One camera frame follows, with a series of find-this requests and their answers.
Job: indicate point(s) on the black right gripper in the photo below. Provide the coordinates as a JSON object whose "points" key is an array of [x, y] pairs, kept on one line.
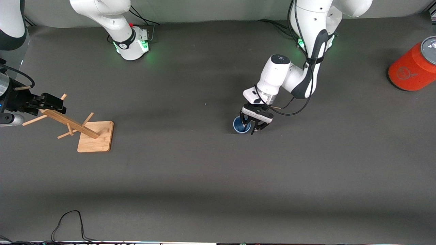
{"points": [[19, 99]]}

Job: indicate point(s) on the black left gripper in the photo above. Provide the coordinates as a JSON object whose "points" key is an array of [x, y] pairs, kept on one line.
{"points": [[256, 113]]}

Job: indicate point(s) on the light blue cup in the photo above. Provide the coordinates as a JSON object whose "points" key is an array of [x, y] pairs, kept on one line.
{"points": [[237, 128]]}

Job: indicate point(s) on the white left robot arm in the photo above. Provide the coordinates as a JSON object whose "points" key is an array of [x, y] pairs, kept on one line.
{"points": [[276, 75]]}

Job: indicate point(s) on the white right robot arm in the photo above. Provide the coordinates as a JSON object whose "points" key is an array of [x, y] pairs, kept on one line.
{"points": [[119, 30]]}

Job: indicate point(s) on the wooden cup rack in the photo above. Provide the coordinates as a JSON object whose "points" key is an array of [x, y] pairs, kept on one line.
{"points": [[97, 139]]}

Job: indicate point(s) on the dark grey table mat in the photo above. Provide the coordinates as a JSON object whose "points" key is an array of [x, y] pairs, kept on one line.
{"points": [[218, 170]]}

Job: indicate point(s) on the orange metal can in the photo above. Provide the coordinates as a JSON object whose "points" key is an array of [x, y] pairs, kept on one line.
{"points": [[414, 68]]}

